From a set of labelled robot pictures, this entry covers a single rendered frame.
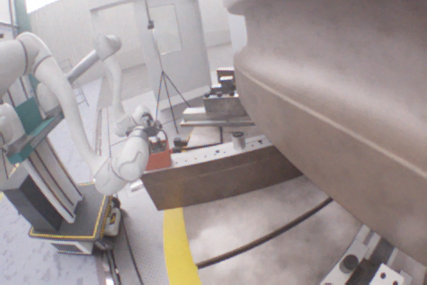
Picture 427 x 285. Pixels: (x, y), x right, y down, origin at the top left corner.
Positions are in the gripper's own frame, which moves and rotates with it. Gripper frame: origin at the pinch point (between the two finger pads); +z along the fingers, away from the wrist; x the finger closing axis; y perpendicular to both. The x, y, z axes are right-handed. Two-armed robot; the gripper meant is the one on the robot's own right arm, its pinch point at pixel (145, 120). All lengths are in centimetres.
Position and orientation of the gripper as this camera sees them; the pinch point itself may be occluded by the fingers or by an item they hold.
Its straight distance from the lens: 93.2
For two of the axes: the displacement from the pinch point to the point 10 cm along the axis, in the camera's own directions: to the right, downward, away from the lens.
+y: -1.5, -8.7, -4.8
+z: -1.6, -4.5, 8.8
